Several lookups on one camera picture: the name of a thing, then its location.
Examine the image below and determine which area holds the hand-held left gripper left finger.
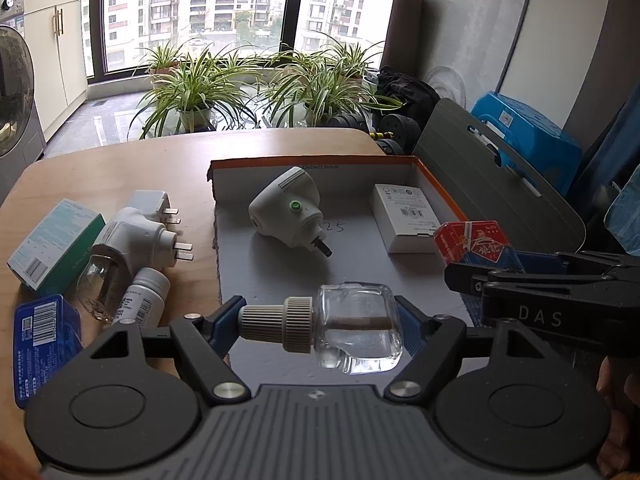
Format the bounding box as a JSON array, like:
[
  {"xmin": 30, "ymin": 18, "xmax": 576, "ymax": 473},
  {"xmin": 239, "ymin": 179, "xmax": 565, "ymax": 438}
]
[{"xmin": 90, "ymin": 296, "xmax": 251, "ymax": 406}]

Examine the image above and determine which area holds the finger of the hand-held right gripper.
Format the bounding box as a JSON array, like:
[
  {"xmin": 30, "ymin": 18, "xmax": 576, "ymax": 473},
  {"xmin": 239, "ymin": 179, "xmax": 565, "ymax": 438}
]
[
  {"xmin": 500, "ymin": 249, "xmax": 640, "ymax": 275},
  {"xmin": 444, "ymin": 261, "xmax": 640, "ymax": 361}
]

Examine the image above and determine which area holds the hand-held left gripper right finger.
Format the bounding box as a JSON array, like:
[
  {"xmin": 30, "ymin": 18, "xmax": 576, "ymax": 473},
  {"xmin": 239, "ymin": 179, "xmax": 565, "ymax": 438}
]
[{"xmin": 385, "ymin": 295, "xmax": 551, "ymax": 406}]

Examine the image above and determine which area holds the clear bottle with white cap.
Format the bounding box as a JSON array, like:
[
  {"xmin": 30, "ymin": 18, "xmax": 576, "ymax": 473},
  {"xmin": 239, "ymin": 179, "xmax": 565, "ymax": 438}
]
[{"xmin": 237, "ymin": 282, "xmax": 404, "ymax": 375}]

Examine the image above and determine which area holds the red blue playing card box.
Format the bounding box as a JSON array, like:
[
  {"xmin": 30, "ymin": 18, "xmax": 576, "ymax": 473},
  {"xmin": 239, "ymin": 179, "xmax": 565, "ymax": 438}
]
[{"xmin": 433, "ymin": 219, "xmax": 503, "ymax": 266}]

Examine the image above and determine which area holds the orange rimmed cardboard box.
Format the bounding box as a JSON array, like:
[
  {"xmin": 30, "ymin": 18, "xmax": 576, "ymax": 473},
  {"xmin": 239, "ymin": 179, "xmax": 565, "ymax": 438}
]
[{"xmin": 207, "ymin": 155, "xmax": 493, "ymax": 381}]

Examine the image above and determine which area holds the white barcode box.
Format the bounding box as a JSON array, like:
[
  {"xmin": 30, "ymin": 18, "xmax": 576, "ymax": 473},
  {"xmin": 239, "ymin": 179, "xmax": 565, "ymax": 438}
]
[{"xmin": 370, "ymin": 183, "xmax": 456, "ymax": 254}]

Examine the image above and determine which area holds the white plug-in heater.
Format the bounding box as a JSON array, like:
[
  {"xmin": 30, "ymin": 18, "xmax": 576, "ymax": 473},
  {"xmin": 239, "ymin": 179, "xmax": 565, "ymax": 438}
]
[{"xmin": 248, "ymin": 166, "xmax": 333, "ymax": 259}]

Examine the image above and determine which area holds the white charger adapter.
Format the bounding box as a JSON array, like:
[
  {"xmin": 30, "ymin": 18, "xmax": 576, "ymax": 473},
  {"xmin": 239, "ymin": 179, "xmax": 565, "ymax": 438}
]
[{"xmin": 126, "ymin": 190, "xmax": 181, "ymax": 226}]

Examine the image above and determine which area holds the blue plastic case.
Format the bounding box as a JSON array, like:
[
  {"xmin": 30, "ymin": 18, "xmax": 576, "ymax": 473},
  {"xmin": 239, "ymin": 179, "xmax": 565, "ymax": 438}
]
[{"xmin": 13, "ymin": 293, "xmax": 83, "ymax": 408}]

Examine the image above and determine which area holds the green cardboard box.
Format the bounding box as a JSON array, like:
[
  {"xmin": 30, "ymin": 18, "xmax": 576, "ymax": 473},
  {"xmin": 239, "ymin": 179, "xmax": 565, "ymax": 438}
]
[{"xmin": 6, "ymin": 197, "xmax": 107, "ymax": 297}]

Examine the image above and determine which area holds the person's right hand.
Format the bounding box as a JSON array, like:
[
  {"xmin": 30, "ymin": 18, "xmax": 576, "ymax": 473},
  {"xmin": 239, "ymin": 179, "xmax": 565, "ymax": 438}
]
[{"xmin": 596, "ymin": 355, "xmax": 640, "ymax": 480}]

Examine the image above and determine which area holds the small white pill bottle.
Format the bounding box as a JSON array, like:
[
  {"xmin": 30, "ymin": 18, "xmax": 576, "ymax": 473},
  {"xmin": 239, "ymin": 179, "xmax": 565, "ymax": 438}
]
[{"xmin": 112, "ymin": 267, "xmax": 172, "ymax": 328}]

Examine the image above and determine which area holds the grey board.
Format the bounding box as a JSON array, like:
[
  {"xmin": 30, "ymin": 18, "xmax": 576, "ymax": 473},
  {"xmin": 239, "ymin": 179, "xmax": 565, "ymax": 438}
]
[{"xmin": 412, "ymin": 97, "xmax": 586, "ymax": 253}]

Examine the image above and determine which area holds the white heater with brown bottle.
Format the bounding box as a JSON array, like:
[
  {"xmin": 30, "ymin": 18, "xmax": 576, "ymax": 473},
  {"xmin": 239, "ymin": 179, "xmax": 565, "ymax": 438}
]
[{"xmin": 76, "ymin": 206, "xmax": 195, "ymax": 323}]

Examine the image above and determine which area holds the blue plastic stool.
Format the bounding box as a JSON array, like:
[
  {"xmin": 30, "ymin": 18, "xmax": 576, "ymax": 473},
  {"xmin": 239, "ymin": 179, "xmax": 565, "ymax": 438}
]
[{"xmin": 470, "ymin": 91, "xmax": 583, "ymax": 196}]

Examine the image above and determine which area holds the black dumbbell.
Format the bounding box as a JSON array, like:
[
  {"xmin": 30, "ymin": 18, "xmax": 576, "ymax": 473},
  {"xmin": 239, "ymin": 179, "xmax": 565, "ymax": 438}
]
[
  {"xmin": 325, "ymin": 112, "xmax": 373, "ymax": 131},
  {"xmin": 370, "ymin": 114, "xmax": 421, "ymax": 157}
]

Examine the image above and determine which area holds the white fan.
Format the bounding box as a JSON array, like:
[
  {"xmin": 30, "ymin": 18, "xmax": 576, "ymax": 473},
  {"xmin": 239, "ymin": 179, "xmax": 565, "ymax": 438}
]
[{"xmin": 422, "ymin": 65, "xmax": 468, "ymax": 108}]

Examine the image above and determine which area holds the black bag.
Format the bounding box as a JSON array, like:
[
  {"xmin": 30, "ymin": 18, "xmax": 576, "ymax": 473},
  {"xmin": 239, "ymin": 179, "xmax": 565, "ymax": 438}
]
[{"xmin": 372, "ymin": 66, "xmax": 443, "ymax": 126}]

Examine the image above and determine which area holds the brown rolled mat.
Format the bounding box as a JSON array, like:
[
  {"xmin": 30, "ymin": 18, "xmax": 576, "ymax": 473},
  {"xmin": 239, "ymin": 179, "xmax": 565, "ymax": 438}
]
[{"xmin": 382, "ymin": 0, "xmax": 423, "ymax": 73}]

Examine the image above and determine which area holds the grey washing machine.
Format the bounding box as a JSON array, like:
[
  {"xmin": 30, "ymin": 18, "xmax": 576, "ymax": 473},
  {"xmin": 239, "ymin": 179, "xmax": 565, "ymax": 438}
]
[{"xmin": 0, "ymin": 0, "xmax": 46, "ymax": 173}]

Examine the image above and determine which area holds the dark framed window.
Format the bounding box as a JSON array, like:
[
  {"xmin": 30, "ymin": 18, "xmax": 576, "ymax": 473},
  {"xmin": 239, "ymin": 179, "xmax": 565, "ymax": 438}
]
[{"xmin": 82, "ymin": 0, "xmax": 421, "ymax": 86}]

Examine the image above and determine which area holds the white cabinet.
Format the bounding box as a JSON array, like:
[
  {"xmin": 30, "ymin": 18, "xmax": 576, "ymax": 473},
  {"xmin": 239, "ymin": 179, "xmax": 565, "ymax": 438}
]
[{"xmin": 22, "ymin": 0, "xmax": 90, "ymax": 143}]

